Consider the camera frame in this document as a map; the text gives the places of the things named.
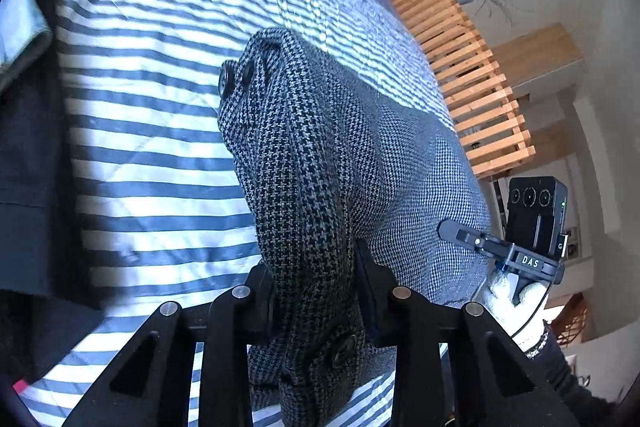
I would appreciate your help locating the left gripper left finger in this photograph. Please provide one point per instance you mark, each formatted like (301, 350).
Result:
(261, 318)

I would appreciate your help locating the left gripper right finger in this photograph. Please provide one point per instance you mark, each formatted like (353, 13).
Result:
(375, 284)

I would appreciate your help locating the grey houndstooth jacket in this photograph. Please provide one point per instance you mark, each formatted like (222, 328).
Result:
(326, 160)

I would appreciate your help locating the black sleeve forearm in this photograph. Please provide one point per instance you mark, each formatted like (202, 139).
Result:
(587, 409)

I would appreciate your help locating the right white gloved hand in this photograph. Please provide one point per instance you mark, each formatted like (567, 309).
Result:
(519, 313)

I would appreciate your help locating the wooden shelf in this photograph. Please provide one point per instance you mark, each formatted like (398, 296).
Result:
(543, 62)

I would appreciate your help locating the black garment with pink stripe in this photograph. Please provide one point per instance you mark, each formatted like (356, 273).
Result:
(47, 302)

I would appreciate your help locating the blue white striped duvet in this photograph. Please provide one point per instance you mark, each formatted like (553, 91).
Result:
(161, 211)

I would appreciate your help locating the light blue denim jeans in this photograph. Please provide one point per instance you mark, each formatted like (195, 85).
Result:
(24, 36)

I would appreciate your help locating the wooden slatted bed frame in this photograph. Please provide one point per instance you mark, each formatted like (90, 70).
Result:
(482, 106)

